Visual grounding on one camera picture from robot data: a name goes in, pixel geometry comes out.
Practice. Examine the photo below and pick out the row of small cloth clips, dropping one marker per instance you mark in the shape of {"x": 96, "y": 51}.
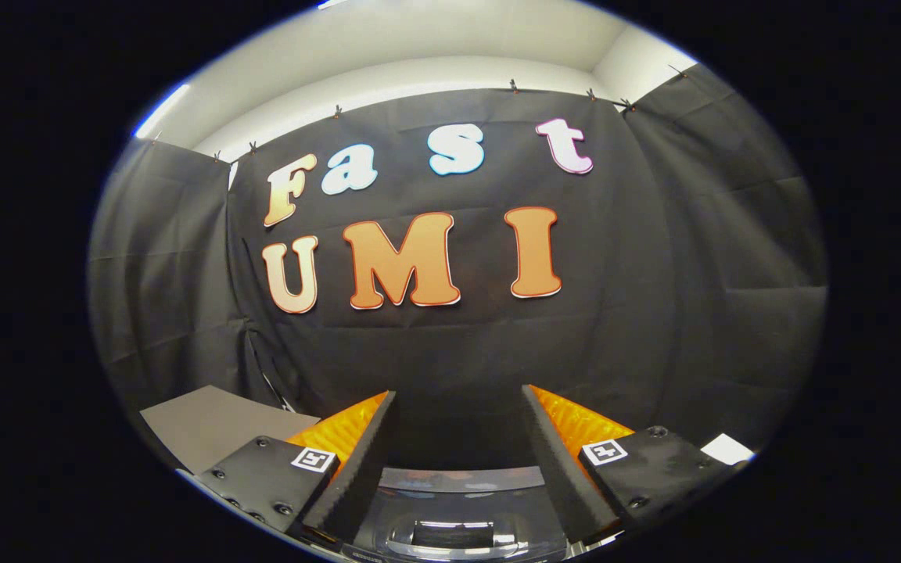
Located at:
{"x": 512, "y": 84}

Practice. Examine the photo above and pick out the dark grey washing machine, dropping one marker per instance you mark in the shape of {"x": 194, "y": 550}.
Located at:
{"x": 458, "y": 478}

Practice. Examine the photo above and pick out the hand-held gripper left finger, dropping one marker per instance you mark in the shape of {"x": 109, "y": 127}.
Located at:
{"x": 364, "y": 469}

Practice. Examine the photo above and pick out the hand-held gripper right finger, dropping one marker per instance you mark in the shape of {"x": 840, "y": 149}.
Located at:
{"x": 556, "y": 469}

